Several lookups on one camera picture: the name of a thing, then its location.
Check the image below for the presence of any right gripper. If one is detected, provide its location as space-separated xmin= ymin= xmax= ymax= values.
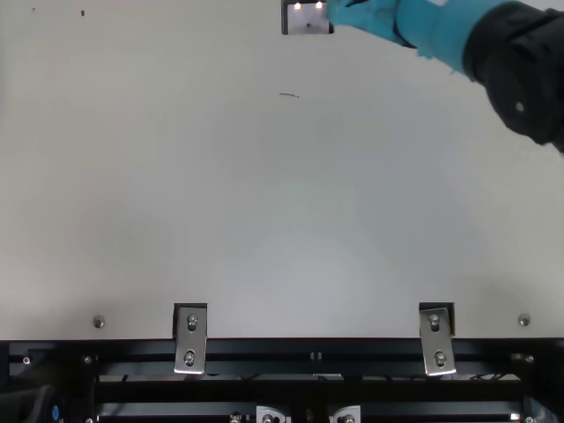
xmin=325 ymin=0 xmax=486 ymax=83

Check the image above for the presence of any small square scanner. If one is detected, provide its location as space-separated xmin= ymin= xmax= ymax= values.
xmin=280 ymin=0 xmax=335 ymax=36

